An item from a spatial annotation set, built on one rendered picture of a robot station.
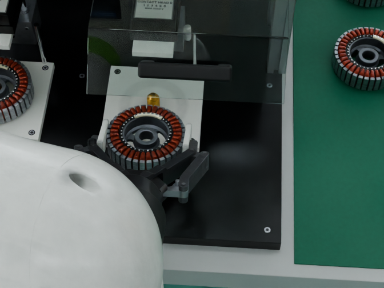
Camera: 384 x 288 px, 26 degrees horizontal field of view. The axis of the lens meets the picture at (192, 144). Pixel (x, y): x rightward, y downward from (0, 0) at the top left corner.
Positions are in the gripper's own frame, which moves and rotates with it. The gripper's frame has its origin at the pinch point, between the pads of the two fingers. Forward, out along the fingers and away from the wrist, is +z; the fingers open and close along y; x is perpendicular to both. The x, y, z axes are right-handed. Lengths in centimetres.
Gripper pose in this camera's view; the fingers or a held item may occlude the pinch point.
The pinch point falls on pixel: (146, 136)
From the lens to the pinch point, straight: 117.9
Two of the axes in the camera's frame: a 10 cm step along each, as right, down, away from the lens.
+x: -0.3, 8.8, 4.8
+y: -10.0, -0.5, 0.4
